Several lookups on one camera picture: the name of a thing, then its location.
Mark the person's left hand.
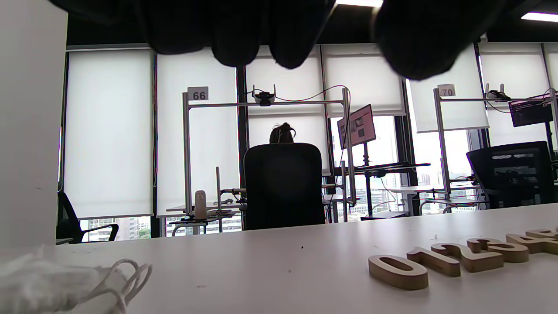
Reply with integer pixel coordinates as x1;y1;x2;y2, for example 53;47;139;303
48;0;506;81

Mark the oval ring wooden number block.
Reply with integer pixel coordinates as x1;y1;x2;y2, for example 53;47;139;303
368;255;429;291

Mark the straight wooden number block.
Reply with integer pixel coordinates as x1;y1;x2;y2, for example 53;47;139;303
407;247;461;277

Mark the white drawstring cloth bag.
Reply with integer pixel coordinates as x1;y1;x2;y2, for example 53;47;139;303
0;249;153;314

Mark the hooked curvy wooden number block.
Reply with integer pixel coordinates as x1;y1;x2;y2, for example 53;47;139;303
431;243;505;273

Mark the two-lobed wooden number block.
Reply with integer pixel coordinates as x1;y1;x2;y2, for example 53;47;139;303
466;238;529;263

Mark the flat-topped curvy wooden number block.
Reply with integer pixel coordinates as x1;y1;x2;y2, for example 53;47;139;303
525;229;558;240

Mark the triangular-holed wooden number block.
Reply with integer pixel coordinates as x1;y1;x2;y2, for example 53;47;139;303
506;234;558;256

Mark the white roller blind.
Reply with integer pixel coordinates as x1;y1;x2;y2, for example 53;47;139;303
245;46;330;176
478;42;551;147
407;44;490;133
156;48;239;216
322;44;406;117
65;49;154;218

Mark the white and black headset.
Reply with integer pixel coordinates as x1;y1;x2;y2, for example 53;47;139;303
485;84;512;101
252;85;277;107

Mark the ceiling light strip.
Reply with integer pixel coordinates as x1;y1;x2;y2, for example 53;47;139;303
336;0;384;8
521;12;558;23

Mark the tilted monitor on stand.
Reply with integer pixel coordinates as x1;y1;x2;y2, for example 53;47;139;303
337;104;377;167

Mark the black high-back office chair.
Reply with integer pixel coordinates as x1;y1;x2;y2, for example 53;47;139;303
243;143;327;231

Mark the cream cylindrical device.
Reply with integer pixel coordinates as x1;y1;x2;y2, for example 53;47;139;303
194;190;207;220

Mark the white desk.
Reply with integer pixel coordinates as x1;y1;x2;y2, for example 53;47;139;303
166;183;360;225

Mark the black standing desk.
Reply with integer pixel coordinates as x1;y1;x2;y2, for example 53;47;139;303
331;162;431;219

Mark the white cart with dark top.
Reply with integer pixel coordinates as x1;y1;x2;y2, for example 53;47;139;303
166;210;243;237

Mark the black chrome-base office chair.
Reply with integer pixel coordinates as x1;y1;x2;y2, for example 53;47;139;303
57;191;119;244

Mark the dark-screen monitor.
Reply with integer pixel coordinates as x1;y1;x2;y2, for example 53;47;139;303
509;98;555;128

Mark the black mesh office chair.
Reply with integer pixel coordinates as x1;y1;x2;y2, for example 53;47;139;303
466;141;558;211

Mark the aluminium frame rig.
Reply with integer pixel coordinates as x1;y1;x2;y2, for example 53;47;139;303
433;85;558;198
182;86;356;211

